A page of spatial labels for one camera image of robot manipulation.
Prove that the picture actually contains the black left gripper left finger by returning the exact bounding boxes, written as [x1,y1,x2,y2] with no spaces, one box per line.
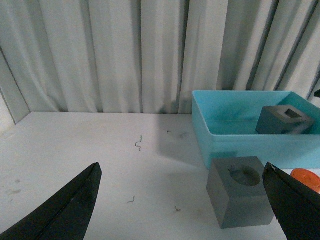
[0,162,102,240]

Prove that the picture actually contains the gray cube with square hole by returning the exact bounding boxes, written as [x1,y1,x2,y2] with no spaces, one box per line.
[255,105,315,135]

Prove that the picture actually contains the orange cylinder labelled 4680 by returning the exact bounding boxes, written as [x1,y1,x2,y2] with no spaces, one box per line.
[290,168,320,193]

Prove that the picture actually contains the gray cube with round hole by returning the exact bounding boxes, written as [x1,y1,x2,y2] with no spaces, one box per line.
[206,156,274,229]

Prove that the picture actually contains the light blue plastic box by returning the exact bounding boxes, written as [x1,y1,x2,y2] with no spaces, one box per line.
[192,90,320,169]

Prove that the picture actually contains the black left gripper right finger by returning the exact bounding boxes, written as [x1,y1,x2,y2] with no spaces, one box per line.
[262,162,320,240]

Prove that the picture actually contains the white pleated curtain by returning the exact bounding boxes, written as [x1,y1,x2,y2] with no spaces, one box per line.
[0,0,320,129]

